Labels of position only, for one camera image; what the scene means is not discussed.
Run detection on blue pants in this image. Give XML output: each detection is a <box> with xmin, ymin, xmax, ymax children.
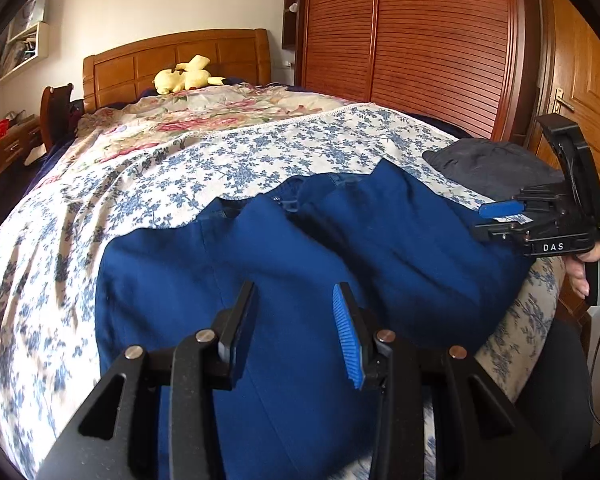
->
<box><xmin>95</xmin><ymin>160</ymin><xmax>536</xmax><ymax>480</ymax></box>

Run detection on wooden door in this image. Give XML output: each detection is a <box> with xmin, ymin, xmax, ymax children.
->
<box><xmin>535</xmin><ymin>0</ymin><xmax>600</xmax><ymax>221</ymax></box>

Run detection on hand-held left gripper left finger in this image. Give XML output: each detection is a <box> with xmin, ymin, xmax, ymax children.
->
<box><xmin>37</xmin><ymin>280</ymin><xmax>258</xmax><ymax>480</ymax></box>

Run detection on person's dark clothing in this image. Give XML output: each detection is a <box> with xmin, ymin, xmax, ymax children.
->
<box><xmin>515</xmin><ymin>320</ymin><xmax>596</xmax><ymax>480</ymax></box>

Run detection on white wall shelf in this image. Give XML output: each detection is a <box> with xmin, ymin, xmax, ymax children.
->
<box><xmin>0</xmin><ymin>0</ymin><xmax>56</xmax><ymax>88</ymax></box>

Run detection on blue floral bed sheet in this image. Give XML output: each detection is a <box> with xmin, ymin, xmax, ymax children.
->
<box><xmin>0</xmin><ymin>102</ymin><xmax>561</xmax><ymax>480</ymax></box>

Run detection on yellow plush toy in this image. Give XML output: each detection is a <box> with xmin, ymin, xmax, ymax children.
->
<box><xmin>153</xmin><ymin>55</ymin><xmax>226</xmax><ymax>95</ymax></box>

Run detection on person's right hand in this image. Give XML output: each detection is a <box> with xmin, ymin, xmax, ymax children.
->
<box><xmin>565</xmin><ymin>240</ymin><xmax>600</xmax><ymax>297</ymax></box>

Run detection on wooden desk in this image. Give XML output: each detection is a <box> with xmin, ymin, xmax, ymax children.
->
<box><xmin>0</xmin><ymin>115</ymin><xmax>43</xmax><ymax>191</ymax></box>

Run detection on wooden bed headboard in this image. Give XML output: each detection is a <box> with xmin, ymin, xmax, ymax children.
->
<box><xmin>82</xmin><ymin>28</ymin><xmax>272</xmax><ymax>111</ymax></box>

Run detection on wooden chair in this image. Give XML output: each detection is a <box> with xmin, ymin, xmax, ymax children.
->
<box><xmin>40</xmin><ymin>83</ymin><xmax>83</xmax><ymax>146</ymax></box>

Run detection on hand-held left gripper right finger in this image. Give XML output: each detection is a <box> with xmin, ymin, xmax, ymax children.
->
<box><xmin>331</xmin><ymin>281</ymin><xmax>563</xmax><ymax>480</ymax></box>

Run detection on wooden louvered wardrobe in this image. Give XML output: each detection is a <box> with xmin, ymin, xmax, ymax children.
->
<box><xmin>295</xmin><ymin>0</ymin><xmax>541</xmax><ymax>143</ymax></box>

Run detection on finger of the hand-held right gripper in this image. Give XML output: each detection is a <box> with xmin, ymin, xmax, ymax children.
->
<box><xmin>479</xmin><ymin>201</ymin><xmax>528</xmax><ymax>219</ymax></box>
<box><xmin>472</xmin><ymin>223</ymin><xmax>531</xmax><ymax>242</ymax></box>

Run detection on dark grey folded cloth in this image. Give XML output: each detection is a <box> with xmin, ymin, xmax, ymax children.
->
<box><xmin>422</xmin><ymin>140</ymin><xmax>566</xmax><ymax>203</ymax></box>

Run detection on pink floral quilt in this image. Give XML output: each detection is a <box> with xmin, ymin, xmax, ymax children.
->
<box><xmin>30</xmin><ymin>84</ymin><xmax>356</xmax><ymax>191</ymax></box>

